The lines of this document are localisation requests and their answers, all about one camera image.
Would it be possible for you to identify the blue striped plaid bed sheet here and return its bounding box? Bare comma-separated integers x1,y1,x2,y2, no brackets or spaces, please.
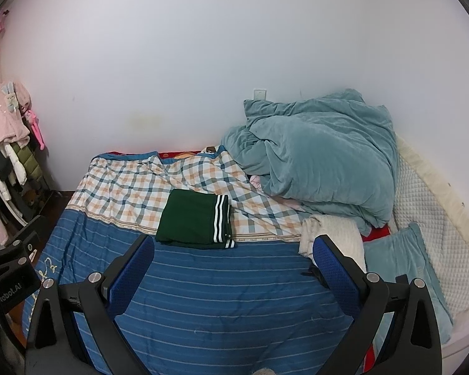
21,145,376,375

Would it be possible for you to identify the pink plush strap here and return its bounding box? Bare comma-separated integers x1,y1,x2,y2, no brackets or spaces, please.
24,110,48,151

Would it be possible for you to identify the cream fleece cloth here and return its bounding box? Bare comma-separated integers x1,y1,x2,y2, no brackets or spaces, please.
299,214,367,273

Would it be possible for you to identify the pink fleece garment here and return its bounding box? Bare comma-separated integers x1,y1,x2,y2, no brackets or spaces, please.
0,81,33,150

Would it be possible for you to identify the light pink cloth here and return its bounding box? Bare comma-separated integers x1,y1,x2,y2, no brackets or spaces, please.
249,175,302,210

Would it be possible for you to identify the white puffer jacket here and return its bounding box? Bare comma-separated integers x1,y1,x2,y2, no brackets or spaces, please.
6,142,27,187

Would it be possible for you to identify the teal pillow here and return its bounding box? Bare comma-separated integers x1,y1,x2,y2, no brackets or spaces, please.
363,222,455,345

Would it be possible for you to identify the green white-striped fleece-lined jacket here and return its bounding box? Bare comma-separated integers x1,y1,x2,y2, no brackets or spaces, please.
155,188,236,251

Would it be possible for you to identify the white mattress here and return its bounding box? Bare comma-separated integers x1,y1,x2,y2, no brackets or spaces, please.
441,289,469,361

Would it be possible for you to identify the olive puffer jacket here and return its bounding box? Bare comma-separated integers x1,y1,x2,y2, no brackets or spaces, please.
13,142,44,189

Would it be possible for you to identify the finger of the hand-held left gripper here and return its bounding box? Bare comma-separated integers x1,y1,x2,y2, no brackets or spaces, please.
0,230,40,278

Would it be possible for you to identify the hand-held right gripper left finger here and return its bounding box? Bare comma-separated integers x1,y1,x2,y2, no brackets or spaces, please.
24,234,156,375

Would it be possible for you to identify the teal plush duvet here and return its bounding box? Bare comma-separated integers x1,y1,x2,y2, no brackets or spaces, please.
220,88,400,238

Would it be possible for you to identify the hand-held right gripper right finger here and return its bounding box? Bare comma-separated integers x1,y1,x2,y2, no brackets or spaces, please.
312,234,442,375

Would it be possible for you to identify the white quilted pad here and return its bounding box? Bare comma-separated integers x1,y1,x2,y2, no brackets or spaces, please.
392,133,469,314

